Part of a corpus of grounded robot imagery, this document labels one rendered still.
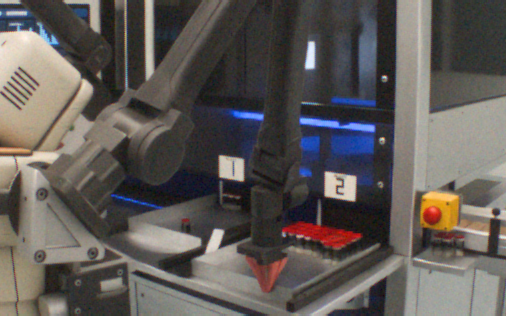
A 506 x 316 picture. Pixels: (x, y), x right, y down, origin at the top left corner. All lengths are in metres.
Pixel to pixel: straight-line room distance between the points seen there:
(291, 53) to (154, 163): 0.32
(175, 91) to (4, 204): 0.25
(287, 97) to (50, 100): 0.39
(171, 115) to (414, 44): 0.73
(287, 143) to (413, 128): 0.41
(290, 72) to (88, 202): 0.43
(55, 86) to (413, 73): 0.80
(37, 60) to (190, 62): 0.21
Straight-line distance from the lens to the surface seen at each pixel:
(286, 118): 1.06
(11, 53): 0.87
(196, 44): 0.83
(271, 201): 1.13
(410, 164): 1.42
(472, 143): 1.77
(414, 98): 1.40
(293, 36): 0.99
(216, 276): 1.30
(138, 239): 1.59
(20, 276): 0.94
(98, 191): 0.76
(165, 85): 0.81
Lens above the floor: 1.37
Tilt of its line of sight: 11 degrees down
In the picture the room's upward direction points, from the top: straight up
